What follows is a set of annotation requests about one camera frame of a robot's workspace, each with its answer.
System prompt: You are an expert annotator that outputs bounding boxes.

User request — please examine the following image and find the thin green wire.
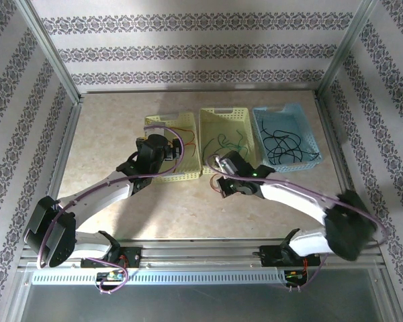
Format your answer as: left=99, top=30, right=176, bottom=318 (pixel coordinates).
left=201, top=133, right=228, bottom=162
left=218, top=137, right=253, bottom=162
left=221, top=129, right=250, bottom=150

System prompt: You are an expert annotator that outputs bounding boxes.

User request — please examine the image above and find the thin black wire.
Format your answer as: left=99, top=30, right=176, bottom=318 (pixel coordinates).
left=260, top=119, right=302, bottom=165
left=267, top=132, right=320, bottom=165
left=267, top=133, right=304, bottom=162

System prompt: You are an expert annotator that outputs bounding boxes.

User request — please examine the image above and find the pale yellow perforated basket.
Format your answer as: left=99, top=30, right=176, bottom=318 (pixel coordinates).
left=144, top=111, right=202, bottom=184
left=198, top=107, right=258, bottom=176

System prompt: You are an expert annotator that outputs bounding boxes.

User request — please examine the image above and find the light blue perforated basket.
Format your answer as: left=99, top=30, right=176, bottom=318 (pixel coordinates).
left=252, top=103, right=323, bottom=172

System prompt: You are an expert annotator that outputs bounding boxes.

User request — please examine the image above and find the small circuit board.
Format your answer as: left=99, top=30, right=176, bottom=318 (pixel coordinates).
left=283, top=270, right=308, bottom=282
left=96, top=270, right=126, bottom=282

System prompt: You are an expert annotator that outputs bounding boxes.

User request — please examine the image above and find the grey metal sheet panel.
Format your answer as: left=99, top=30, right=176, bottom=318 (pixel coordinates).
left=5, top=268, right=402, bottom=322

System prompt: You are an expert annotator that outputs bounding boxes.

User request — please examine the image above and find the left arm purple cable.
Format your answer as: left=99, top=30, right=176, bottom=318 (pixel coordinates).
left=36, top=124, right=186, bottom=296

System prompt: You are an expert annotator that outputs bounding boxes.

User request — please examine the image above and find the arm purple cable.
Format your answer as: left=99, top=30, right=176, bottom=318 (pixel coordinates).
left=204, top=156, right=387, bottom=293
left=36, top=124, right=186, bottom=296

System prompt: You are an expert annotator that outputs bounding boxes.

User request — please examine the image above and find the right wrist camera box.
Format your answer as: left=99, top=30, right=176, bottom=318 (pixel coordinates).
left=214, top=154, right=238, bottom=176

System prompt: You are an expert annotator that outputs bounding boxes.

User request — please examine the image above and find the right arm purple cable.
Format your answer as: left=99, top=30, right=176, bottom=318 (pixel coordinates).
left=204, top=156, right=387, bottom=293

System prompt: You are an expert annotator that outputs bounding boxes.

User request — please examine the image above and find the aluminium back rail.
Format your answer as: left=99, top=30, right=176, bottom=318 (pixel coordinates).
left=80, top=85, right=320, bottom=95

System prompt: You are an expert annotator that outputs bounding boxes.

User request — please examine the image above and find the wide aluminium mounting rail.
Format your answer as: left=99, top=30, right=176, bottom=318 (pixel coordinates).
left=18, top=238, right=386, bottom=270

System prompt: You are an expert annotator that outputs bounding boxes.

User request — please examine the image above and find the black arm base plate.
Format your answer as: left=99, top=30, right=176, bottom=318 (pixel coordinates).
left=260, top=244, right=323, bottom=268
left=80, top=246, right=144, bottom=269

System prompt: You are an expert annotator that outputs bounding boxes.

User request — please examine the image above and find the aluminium side rail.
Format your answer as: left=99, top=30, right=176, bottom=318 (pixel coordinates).
left=314, top=92, right=370, bottom=242
left=33, top=100, right=83, bottom=244

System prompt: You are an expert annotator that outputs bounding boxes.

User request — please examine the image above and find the white slotted cable duct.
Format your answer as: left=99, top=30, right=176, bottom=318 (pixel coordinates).
left=31, top=270, right=288, bottom=286

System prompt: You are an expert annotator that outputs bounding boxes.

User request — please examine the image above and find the aluminium frame post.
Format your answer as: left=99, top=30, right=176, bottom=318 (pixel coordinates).
left=15, top=0, right=83, bottom=105
left=317, top=0, right=379, bottom=98

